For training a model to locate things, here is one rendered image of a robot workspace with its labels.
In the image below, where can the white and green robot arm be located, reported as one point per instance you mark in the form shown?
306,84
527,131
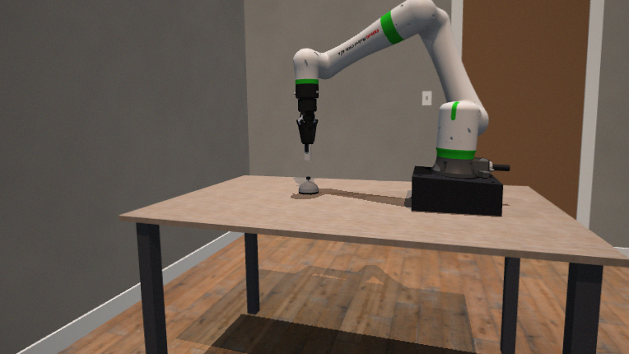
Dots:
458,121

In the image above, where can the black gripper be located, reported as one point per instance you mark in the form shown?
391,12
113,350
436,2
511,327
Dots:
307,126

